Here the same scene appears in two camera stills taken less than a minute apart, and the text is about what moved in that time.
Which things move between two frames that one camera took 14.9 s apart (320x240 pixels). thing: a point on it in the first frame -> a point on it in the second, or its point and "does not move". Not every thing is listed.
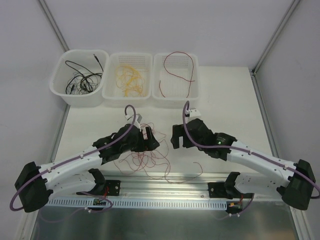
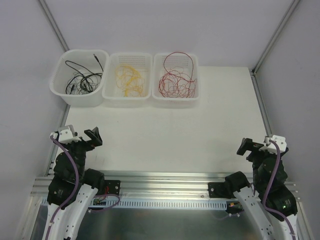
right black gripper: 186,135 -> 253,148
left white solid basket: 78,78 does not move
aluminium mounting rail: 174,185 does not move
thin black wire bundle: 81,83 does not move
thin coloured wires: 155,163 -> 176,83
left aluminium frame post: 54,26 does not move
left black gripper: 144,139 -> 83,142
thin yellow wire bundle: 130,80 does not move
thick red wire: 177,75 does not move
